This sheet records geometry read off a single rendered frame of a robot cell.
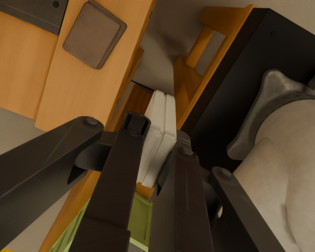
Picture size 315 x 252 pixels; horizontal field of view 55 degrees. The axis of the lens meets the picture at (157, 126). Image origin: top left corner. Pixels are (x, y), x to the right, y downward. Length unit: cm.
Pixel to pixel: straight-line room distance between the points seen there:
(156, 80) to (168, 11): 32
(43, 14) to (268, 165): 46
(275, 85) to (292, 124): 11
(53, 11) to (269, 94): 41
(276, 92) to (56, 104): 42
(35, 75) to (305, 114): 50
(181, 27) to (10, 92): 96
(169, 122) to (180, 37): 133
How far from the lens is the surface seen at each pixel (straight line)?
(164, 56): 149
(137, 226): 74
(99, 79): 61
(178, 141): 16
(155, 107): 17
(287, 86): 56
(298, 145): 42
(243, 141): 58
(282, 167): 41
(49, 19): 62
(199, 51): 125
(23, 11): 63
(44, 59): 65
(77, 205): 89
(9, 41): 67
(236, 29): 65
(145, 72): 151
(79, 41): 57
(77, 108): 63
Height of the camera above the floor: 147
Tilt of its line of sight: 68 degrees down
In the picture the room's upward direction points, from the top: 174 degrees counter-clockwise
